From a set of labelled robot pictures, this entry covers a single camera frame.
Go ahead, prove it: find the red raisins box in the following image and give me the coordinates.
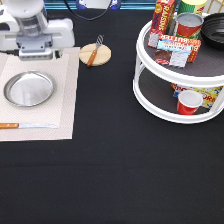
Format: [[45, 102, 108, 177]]
[[148, 0, 176, 48]]

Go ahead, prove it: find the white two-tier turntable shelf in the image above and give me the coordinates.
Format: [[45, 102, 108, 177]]
[[133, 22, 224, 124]]

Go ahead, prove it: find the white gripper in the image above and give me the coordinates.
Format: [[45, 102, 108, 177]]
[[0, 13, 75, 61]]

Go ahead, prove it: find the black bowl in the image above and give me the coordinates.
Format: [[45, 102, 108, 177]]
[[201, 13, 224, 50]]

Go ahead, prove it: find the beige woven placemat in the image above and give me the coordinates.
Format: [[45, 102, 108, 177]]
[[0, 48, 79, 142]]

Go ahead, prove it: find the round wooden coaster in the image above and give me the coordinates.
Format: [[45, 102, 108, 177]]
[[79, 43, 111, 66]]

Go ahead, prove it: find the yellow green canister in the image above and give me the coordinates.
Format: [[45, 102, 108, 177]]
[[177, 0, 207, 15]]

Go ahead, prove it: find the butter box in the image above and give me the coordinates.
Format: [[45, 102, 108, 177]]
[[157, 34, 201, 63]]

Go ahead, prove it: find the yellow popcorn box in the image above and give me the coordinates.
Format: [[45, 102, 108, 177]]
[[171, 83, 222, 109]]

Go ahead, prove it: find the round silver metal plate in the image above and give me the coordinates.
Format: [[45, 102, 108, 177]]
[[3, 71, 56, 107]]

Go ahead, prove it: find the red cup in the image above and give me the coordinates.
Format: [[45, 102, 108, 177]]
[[177, 90, 203, 115]]

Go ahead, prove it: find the fork with wooden handle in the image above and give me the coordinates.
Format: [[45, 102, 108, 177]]
[[87, 35, 104, 67]]

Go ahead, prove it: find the black cable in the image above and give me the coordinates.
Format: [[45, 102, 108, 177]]
[[63, 0, 114, 22]]

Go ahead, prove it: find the knife with wooden handle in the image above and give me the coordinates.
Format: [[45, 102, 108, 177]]
[[0, 123, 57, 129]]

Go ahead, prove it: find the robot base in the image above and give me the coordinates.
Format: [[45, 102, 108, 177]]
[[76, 0, 121, 9]]

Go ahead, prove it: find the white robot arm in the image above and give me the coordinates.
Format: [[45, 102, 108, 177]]
[[0, 0, 75, 60]]

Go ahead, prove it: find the red tin can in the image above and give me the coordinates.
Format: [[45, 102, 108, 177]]
[[174, 12, 204, 39]]

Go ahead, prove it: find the chocolate pudding packet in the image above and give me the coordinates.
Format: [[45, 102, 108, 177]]
[[154, 50, 189, 68]]

